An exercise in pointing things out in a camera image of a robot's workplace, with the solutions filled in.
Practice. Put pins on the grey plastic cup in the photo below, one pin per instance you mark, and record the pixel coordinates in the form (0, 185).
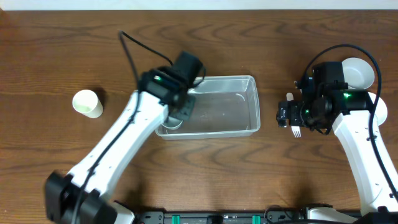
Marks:
(172, 123)

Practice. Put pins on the pink plastic fork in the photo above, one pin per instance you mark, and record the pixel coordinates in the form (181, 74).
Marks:
(295, 129)

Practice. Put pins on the grey plastic bowl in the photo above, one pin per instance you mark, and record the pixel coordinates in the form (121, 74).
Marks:
(358, 73)

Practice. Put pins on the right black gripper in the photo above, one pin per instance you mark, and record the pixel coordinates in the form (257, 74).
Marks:
(284, 113)

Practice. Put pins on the white plastic bowl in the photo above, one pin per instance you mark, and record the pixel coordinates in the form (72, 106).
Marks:
(380, 113)

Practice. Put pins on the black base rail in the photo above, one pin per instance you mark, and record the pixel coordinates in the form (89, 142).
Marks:
(269, 216)

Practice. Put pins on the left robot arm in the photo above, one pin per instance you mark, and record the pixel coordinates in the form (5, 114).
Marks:
(82, 196)

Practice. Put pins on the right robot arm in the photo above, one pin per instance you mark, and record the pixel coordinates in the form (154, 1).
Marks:
(335, 99)

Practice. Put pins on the clear plastic container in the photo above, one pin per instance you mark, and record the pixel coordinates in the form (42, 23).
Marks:
(225, 107)

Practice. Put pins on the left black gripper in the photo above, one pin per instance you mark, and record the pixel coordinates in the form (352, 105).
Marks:
(185, 107)

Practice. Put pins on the white plastic cup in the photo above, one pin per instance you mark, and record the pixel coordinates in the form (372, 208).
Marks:
(87, 103)

